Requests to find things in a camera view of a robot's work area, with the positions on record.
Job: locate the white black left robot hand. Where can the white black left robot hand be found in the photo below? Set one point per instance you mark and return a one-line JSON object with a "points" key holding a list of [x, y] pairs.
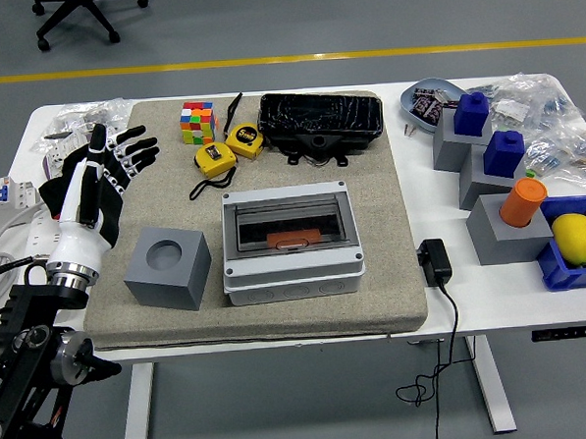
{"points": [[78, 245]]}

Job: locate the orange cylinder battery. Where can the orange cylinder battery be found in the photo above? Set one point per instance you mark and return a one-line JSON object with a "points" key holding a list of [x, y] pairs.
{"points": [[294, 238], [523, 202]]}

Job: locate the grey junction box clear lid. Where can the grey junction box clear lid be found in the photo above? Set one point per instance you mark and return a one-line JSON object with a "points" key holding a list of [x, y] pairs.
{"points": [[296, 283]]}

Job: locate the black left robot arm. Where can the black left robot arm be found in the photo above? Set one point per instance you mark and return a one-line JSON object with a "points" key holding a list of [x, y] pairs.
{"points": [[18, 317]]}

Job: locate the black cloth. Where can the black cloth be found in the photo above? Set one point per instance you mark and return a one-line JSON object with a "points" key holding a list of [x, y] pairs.
{"points": [[53, 193]]}

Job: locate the white circuit breaker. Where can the white circuit breaker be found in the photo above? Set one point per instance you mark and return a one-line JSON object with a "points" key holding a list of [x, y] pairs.
{"points": [[7, 200]]}

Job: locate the white socket purple edge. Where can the white socket purple edge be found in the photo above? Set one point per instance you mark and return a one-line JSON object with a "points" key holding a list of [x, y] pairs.
{"points": [[54, 158]]}

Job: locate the black table control panel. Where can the black table control panel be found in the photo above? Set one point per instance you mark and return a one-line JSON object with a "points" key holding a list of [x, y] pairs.
{"points": [[569, 334]]}

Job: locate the grey block with round hole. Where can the grey block with round hole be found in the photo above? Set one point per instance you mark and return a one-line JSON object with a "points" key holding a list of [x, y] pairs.
{"points": [[501, 245], [178, 284]]}

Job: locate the clear bag of parts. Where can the clear bag of parts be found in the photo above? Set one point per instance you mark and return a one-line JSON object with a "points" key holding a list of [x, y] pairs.
{"points": [[565, 156], [537, 98], [76, 113]]}

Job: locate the blue plastic bin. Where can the blue plastic bin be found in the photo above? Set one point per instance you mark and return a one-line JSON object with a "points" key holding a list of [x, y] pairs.
{"points": [[556, 269]]}

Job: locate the white table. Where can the white table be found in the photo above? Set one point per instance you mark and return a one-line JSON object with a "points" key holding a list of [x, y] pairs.
{"points": [[498, 297]]}

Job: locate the colourful puzzle cube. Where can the colourful puzzle cube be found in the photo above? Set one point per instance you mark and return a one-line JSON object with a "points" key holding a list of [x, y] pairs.
{"points": [[198, 122]]}

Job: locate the yellow lemon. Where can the yellow lemon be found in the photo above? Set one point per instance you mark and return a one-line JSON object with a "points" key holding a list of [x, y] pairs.
{"points": [[575, 239]]}

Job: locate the yellow tape measure black label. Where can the yellow tape measure black label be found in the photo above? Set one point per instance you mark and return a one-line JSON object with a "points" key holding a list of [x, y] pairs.
{"points": [[244, 138]]}

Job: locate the black office chair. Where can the black office chair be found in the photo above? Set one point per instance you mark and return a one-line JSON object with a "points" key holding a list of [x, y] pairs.
{"points": [[78, 12]]}

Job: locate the small green part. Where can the small green part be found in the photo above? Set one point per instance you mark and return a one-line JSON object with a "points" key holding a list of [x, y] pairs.
{"points": [[530, 172]]}

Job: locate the black cracked tray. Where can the black cracked tray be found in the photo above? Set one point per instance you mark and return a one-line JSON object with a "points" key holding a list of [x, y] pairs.
{"points": [[317, 112]]}

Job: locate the blue block with knob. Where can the blue block with knob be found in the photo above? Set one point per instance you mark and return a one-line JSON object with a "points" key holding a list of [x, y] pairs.
{"points": [[503, 157], [472, 116]]}

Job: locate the grey-brown mat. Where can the grey-brown mat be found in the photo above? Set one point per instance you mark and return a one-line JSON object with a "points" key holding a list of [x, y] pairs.
{"points": [[380, 200]]}

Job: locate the small metal screws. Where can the small metal screws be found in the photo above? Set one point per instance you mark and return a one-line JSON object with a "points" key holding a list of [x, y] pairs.
{"points": [[408, 130]]}

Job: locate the dark foil packet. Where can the dark foil packet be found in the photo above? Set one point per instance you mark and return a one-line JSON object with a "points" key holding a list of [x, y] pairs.
{"points": [[425, 107], [426, 93]]}

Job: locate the pale blue dish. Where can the pale blue dish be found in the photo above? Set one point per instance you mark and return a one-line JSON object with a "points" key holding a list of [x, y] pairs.
{"points": [[431, 83]]}

